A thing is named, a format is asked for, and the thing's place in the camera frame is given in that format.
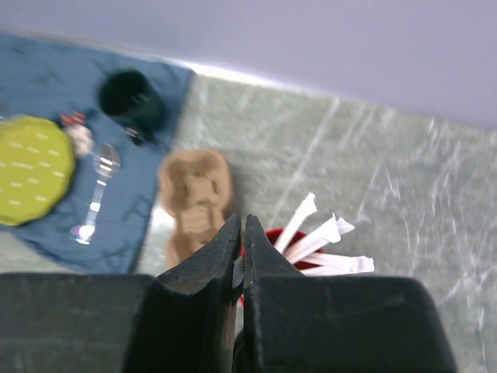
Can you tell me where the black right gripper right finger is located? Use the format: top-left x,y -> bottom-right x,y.
242,215 -> 457,372

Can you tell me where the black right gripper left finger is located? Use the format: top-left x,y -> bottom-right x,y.
1,215 -> 242,372

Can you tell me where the brown pulp cup carrier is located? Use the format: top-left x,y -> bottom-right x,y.
158,149 -> 234,269

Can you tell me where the silver spoon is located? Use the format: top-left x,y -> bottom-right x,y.
74,143 -> 121,245

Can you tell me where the yellow-green dotted plate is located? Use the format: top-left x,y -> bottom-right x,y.
1,116 -> 75,226

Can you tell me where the dark green mug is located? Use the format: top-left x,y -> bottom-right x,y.
96,68 -> 166,145

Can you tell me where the blue alphabet cloth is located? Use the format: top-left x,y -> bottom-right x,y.
1,33 -> 191,274

